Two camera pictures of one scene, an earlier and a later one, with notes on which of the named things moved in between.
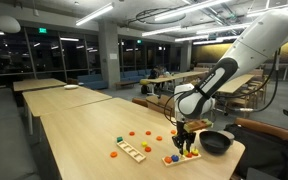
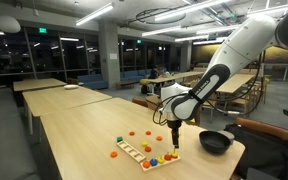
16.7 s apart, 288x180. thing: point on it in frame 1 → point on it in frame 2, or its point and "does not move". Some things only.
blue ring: x=175 y=158 → x=153 y=162
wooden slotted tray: x=131 y=151 does not move
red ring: x=189 y=155 → x=167 y=157
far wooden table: x=36 y=83 does not move
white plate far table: x=71 y=86 does not move
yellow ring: x=185 y=152 → x=161 y=160
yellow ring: x=195 y=152 → x=174 y=155
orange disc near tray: x=147 y=149 does not move
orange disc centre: x=159 y=138 does not move
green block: x=119 y=139 does not move
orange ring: x=168 y=159 → x=146 y=164
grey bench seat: x=7 y=151 does not move
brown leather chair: x=263 y=127 does not move
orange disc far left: x=113 y=154 does not move
